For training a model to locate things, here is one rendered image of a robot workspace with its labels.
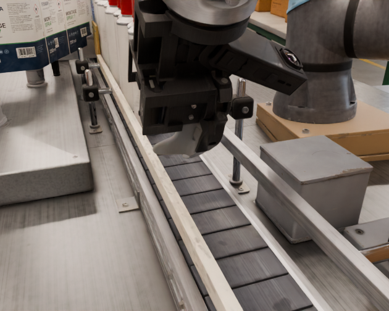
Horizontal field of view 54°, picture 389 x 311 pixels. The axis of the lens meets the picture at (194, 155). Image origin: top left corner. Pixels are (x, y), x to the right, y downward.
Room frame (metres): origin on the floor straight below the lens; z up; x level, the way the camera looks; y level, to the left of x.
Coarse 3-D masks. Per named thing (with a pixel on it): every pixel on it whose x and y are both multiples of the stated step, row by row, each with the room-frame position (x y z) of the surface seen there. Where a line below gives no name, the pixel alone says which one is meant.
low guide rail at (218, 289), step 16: (112, 80) 0.76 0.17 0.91; (128, 112) 0.58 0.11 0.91; (144, 144) 0.46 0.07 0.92; (144, 160) 0.45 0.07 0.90; (160, 176) 0.38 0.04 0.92; (160, 192) 0.37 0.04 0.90; (176, 192) 0.34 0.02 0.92; (176, 208) 0.31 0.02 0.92; (176, 224) 0.31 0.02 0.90; (192, 224) 0.29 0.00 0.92; (192, 240) 0.26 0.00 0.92; (192, 256) 0.26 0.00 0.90; (208, 256) 0.24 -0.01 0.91; (208, 272) 0.23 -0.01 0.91; (208, 288) 0.22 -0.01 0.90; (224, 288) 0.21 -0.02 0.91; (224, 304) 0.19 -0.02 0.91
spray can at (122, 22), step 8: (120, 0) 0.68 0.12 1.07; (128, 0) 0.67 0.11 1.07; (120, 8) 0.68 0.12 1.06; (128, 8) 0.67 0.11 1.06; (128, 16) 0.67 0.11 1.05; (120, 24) 0.67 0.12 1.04; (120, 32) 0.67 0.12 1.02; (120, 40) 0.67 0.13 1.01; (120, 48) 0.67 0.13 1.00; (120, 56) 0.67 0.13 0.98; (120, 64) 0.68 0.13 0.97; (128, 88) 0.67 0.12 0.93; (128, 96) 0.67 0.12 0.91; (128, 104) 0.67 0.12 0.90
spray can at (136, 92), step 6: (132, 0) 0.59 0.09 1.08; (132, 6) 0.59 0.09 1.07; (132, 30) 0.58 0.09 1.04; (132, 36) 0.57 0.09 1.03; (132, 66) 0.58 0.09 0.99; (132, 84) 0.58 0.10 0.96; (132, 90) 0.59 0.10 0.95; (138, 90) 0.57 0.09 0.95; (138, 96) 0.57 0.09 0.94; (138, 102) 0.57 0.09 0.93; (138, 108) 0.57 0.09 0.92; (138, 120) 0.57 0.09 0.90
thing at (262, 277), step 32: (128, 128) 0.60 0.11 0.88; (160, 160) 0.48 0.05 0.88; (192, 160) 0.48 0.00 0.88; (192, 192) 0.40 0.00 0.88; (224, 192) 0.40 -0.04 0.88; (224, 224) 0.33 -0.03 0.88; (224, 256) 0.28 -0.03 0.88; (256, 256) 0.28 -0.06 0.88; (256, 288) 0.24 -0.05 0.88; (288, 288) 0.24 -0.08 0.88
